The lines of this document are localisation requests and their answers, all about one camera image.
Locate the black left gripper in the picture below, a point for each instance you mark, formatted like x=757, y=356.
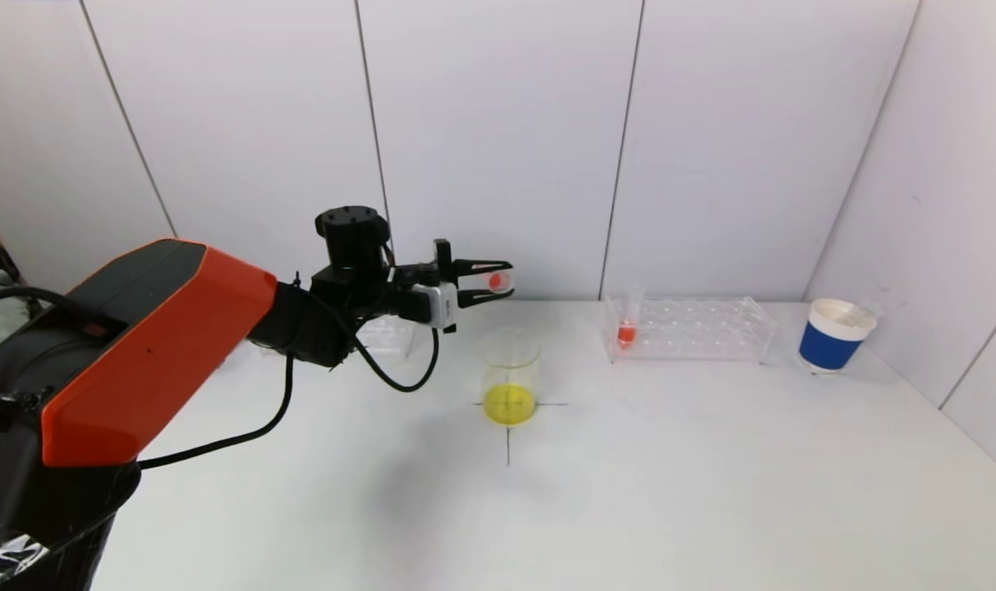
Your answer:
x=446, y=304

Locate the test tube with red liquid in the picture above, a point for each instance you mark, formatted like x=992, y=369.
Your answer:
x=626, y=334
x=498, y=282

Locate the test tube with yellow pigment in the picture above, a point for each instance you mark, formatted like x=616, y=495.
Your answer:
x=867, y=312

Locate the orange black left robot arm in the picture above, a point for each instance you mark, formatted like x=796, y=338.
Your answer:
x=153, y=345

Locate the clear acrylic test tube rack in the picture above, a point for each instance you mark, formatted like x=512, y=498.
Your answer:
x=695, y=332
x=387, y=338

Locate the clear glass beaker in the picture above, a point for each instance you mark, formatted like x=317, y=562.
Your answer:
x=510, y=394

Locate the blue white paper cup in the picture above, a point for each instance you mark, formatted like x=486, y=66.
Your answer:
x=828, y=349

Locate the clear plastic film wrap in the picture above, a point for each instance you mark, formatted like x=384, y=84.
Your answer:
x=5, y=554

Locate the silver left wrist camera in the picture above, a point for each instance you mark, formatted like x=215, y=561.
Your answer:
x=442, y=305

